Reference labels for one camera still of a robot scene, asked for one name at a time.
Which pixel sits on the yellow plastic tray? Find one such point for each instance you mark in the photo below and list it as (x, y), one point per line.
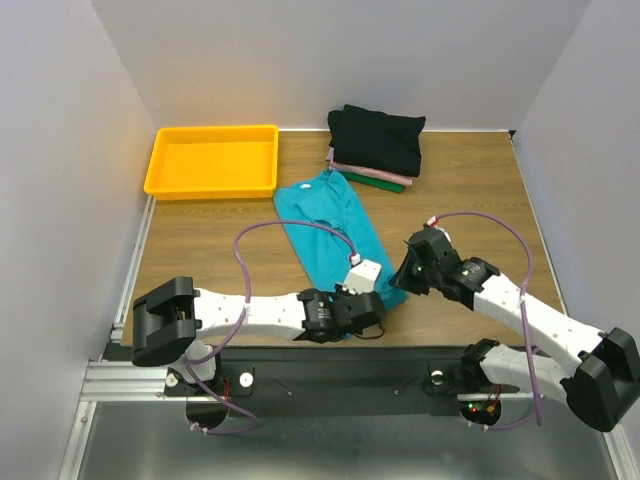
(213, 163)

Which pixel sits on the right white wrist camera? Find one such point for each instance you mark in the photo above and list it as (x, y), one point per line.
(433, 223)

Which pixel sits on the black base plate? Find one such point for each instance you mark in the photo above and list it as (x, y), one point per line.
(341, 381)

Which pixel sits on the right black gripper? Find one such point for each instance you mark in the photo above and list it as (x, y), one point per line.
(413, 267)

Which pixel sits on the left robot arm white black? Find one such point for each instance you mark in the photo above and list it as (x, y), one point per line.
(185, 328)

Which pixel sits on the folded black t shirt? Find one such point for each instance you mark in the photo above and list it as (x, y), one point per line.
(377, 140)

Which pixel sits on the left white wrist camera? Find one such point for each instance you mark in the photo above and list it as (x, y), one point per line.
(361, 276)

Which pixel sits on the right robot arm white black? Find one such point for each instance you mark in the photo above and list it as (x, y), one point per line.
(594, 373)

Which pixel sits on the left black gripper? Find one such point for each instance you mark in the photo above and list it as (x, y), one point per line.
(340, 293)

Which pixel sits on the folded pink t shirt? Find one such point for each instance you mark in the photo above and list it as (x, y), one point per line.
(373, 173)

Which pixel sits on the folded green t shirt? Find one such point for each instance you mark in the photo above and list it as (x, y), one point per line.
(374, 182)

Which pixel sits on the aluminium frame rail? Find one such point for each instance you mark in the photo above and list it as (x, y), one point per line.
(112, 381)

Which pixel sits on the teal t shirt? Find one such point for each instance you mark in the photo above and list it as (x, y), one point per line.
(340, 226)

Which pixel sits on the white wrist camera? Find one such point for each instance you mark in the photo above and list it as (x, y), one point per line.
(361, 276)
(433, 223)

